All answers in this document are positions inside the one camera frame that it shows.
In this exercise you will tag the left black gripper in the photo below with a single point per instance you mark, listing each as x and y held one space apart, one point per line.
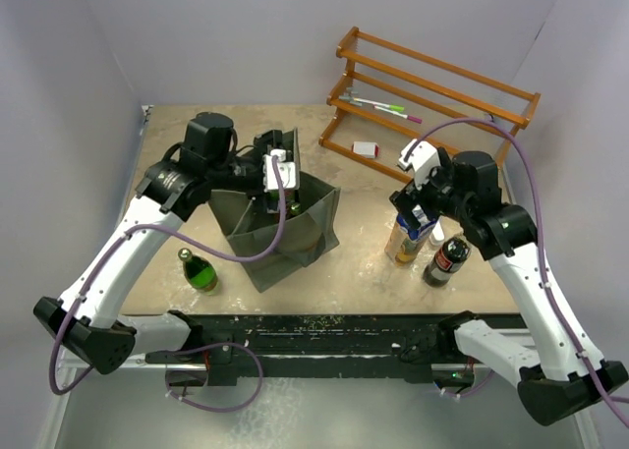
258 159

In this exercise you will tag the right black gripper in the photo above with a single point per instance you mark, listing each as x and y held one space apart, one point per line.
405 203

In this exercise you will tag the blue juice carton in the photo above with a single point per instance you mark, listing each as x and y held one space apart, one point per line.
405 242

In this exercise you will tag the green Perrier glass bottle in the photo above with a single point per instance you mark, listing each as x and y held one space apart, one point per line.
294 209

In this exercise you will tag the dark cola bottle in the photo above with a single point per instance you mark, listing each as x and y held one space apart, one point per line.
447 260

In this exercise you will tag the green canvas bag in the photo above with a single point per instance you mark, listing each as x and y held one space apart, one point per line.
249 229

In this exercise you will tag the orange juice plastic bottle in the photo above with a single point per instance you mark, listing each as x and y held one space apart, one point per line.
272 204

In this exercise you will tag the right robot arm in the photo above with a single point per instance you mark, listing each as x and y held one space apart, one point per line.
565 372

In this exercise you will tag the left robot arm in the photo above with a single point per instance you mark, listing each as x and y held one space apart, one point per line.
86 318

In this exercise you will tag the white red eraser box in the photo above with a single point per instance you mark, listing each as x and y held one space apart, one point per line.
366 149

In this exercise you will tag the pink capped marker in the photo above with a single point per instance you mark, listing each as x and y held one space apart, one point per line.
399 114

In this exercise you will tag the green capped marker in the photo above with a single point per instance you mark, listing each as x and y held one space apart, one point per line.
386 106

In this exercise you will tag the orange wooden shelf rack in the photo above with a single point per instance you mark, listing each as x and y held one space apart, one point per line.
364 69

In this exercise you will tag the green round glass bottle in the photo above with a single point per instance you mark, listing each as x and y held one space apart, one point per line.
199 272

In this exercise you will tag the grey marker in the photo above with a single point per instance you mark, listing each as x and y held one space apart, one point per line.
350 97

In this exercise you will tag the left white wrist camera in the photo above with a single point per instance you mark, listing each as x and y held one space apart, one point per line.
281 168

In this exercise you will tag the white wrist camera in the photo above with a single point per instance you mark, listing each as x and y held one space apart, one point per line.
420 158
281 168

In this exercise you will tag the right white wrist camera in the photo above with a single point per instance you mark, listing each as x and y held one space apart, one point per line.
420 158

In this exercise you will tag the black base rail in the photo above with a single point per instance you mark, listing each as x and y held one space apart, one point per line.
369 346

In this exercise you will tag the aluminium frame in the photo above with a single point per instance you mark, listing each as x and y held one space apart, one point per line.
456 384

